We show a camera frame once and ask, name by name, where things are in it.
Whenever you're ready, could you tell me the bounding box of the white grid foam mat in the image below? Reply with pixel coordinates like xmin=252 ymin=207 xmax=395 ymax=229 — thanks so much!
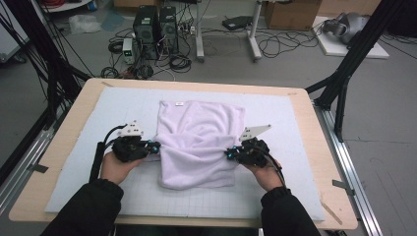
xmin=44 ymin=86 xmax=326 ymax=222

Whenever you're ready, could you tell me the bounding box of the brown cardboard box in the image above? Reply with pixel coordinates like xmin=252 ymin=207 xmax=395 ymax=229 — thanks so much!
xmin=264 ymin=0 xmax=323 ymax=31

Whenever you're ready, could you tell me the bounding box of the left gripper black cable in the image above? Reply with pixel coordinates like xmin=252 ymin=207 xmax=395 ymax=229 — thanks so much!
xmin=89 ymin=123 xmax=129 ymax=183

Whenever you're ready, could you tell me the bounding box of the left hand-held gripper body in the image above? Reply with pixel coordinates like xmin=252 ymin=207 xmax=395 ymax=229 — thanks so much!
xmin=111 ymin=120 xmax=152 ymax=163

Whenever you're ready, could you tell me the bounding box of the black computer tower round fan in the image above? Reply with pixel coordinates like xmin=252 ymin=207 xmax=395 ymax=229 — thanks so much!
xmin=158 ymin=5 xmax=180 ymax=55

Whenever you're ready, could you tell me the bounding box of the black flat device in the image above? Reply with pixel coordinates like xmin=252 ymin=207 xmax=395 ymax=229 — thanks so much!
xmin=221 ymin=15 xmax=254 ymax=31

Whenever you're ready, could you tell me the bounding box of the white desk leg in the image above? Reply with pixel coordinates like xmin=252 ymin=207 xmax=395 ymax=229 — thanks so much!
xmin=247 ymin=0 xmax=264 ymax=63
xmin=195 ymin=0 xmax=206 ymax=63

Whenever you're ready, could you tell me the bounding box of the coiled black cable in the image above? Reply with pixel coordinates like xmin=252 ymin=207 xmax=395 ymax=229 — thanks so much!
xmin=168 ymin=53 xmax=193 ymax=74

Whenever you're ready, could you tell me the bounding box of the clear plastic bag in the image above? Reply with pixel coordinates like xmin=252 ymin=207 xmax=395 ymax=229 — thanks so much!
xmin=68 ymin=13 xmax=102 ymax=34

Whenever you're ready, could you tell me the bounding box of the person's left hand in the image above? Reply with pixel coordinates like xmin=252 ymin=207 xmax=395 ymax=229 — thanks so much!
xmin=99 ymin=150 xmax=144 ymax=185

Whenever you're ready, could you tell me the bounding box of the lilac towel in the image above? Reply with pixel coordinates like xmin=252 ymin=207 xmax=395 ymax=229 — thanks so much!
xmin=153 ymin=99 xmax=246 ymax=191

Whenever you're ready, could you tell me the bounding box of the black tape strip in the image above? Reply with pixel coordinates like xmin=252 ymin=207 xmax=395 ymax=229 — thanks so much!
xmin=28 ymin=162 xmax=49 ymax=174
xmin=331 ymin=179 xmax=356 ymax=197

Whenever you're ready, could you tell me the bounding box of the person's right hand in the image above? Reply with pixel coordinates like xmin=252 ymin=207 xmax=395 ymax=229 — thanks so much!
xmin=244 ymin=160 xmax=284 ymax=193

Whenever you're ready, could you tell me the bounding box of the black metal stand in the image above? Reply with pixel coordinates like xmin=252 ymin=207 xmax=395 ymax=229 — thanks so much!
xmin=304 ymin=0 xmax=407 ymax=143
xmin=0 ymin=0 xmax=92 ymax=132

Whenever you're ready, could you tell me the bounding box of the white floor board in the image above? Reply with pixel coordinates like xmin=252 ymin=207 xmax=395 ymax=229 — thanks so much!
xmin=311 ymin=15 xmax=390 ymax=60

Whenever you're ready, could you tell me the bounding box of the white power supply unit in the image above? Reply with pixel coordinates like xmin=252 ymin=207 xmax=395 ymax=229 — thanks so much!
xmin=122 ymin=37 xmax=136 ymax=65

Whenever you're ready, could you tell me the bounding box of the aluminium rail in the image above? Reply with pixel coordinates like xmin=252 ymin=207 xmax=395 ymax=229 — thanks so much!
xmin=313 ymin=101 xmax=385 ymax=236
xmin=0 ymin=107 xmax=67 ymax=214

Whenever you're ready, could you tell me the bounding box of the large black computer tower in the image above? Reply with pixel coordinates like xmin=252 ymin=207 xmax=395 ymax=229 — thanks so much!
xmin=132 ymin=4 xmax=160 ymax=61

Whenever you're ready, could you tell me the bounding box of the grey headset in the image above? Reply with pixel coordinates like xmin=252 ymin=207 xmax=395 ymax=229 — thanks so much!
xmin=322 ymin=12 xmax=370 ymax=45

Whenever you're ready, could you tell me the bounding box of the thin wooden strip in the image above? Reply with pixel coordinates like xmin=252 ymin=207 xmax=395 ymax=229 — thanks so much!
xmin=319 ymin=198 xmax=343 ymax=226

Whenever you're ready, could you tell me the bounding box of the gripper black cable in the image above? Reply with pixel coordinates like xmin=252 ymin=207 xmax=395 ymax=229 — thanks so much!
xmin=89 ymin=123 xmax=129 ymax=183
xmin=259 ymin=144 xmax=287 ymax=188

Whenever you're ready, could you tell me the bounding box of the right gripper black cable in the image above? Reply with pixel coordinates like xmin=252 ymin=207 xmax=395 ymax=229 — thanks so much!
xmin=259 ymin=144 xmax=287 ymax=188

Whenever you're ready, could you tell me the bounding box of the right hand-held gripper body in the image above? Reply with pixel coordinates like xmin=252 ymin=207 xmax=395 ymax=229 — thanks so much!
xmin=235 ymin=124 xmax=272 ymax=168

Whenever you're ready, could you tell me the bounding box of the loose black floor cable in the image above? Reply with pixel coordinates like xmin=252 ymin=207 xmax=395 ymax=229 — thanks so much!
xmin=255 ymin=28 xmax=321 ymax=59

